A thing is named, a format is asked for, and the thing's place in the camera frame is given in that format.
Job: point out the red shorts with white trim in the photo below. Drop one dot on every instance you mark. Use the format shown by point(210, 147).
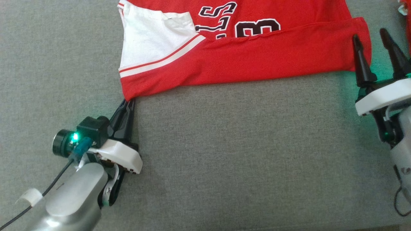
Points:
point(408, 29)

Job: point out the red and white sports jersey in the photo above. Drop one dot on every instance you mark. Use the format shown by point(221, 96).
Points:
point(257, 57)

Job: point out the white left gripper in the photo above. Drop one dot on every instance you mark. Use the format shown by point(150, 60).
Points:
point(123, 155)

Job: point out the white tape tag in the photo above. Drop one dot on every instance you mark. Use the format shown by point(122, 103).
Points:
point(32, 195)

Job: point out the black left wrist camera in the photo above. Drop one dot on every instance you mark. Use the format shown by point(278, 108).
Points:
point(91, 131)

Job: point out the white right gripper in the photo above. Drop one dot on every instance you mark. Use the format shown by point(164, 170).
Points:
point(382, 98)

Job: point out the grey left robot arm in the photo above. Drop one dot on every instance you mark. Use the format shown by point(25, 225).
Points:
point(74, 195)

